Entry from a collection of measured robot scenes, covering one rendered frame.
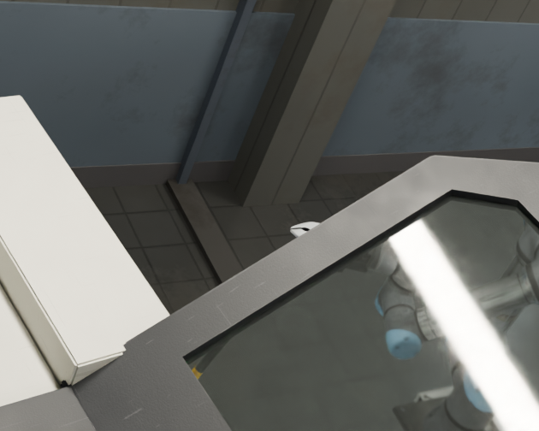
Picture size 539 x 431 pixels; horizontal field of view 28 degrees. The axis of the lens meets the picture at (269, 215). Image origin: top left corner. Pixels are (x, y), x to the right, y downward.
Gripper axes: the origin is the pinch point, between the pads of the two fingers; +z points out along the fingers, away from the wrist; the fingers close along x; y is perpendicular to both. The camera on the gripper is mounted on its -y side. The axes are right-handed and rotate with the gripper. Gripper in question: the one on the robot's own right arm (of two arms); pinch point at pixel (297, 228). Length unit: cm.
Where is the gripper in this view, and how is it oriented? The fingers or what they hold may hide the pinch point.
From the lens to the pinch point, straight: 241.9
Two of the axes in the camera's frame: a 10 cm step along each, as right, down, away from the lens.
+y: -3.3, 6.2, 7.1
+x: 0.4, -7.5, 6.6
